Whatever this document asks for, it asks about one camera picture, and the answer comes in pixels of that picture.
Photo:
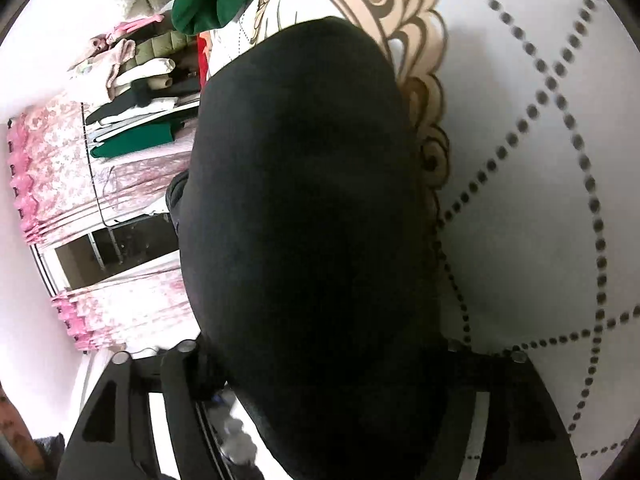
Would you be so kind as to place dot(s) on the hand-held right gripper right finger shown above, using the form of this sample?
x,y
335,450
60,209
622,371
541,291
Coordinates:
x,y
515,425

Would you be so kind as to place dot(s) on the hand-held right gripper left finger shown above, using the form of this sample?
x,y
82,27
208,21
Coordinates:
x,y
175,410

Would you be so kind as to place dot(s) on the black leather jacket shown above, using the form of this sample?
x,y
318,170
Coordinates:
x,y
310,235

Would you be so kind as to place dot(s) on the stack of folded clothes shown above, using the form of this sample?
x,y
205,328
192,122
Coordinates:
x,y
140,105

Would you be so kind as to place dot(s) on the person's dark fluffy clothing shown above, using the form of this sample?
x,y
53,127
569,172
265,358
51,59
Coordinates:
x,y
50,447

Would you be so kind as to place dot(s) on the window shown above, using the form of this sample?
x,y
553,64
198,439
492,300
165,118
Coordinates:
x,y
115,255

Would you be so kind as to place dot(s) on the pink floral curtain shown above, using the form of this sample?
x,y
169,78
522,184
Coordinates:
x,y
55,170

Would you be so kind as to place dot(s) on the white diamond-pattern mat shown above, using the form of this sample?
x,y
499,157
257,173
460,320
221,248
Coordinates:
x,y
525,135

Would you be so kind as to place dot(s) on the red floral blanket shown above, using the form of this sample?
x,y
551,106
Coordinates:
x,y
202,60

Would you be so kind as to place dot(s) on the pink garment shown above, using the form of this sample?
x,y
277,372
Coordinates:
x,y
120,40

